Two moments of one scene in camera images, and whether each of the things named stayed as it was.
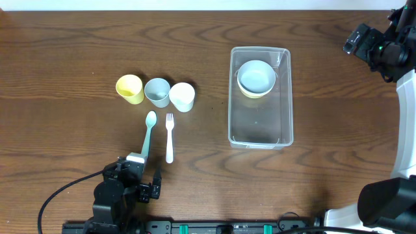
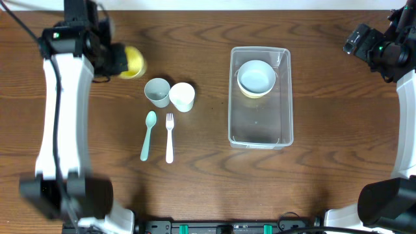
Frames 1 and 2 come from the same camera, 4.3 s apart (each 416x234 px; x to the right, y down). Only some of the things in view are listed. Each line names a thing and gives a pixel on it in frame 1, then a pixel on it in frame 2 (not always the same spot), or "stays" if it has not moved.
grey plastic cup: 158,91 stays
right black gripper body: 356,41 stays
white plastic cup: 182,96 stays
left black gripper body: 143,181 -> 120,60
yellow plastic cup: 130,87 -> 136,63
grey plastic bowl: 256,77 stays
